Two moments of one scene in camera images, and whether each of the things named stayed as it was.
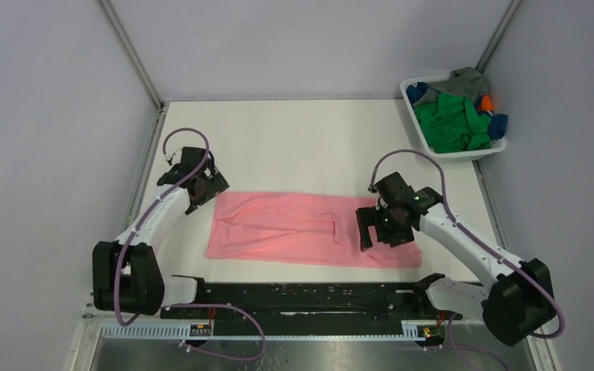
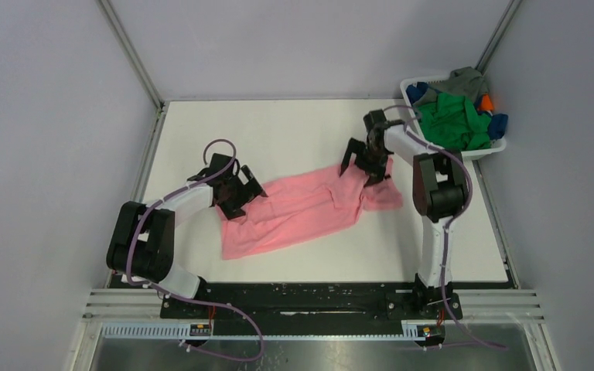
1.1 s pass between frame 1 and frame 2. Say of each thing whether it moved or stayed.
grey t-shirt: stayed
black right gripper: moved
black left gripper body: moved
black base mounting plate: stayed
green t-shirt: stayed
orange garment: stayed
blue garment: stayed
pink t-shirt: moved
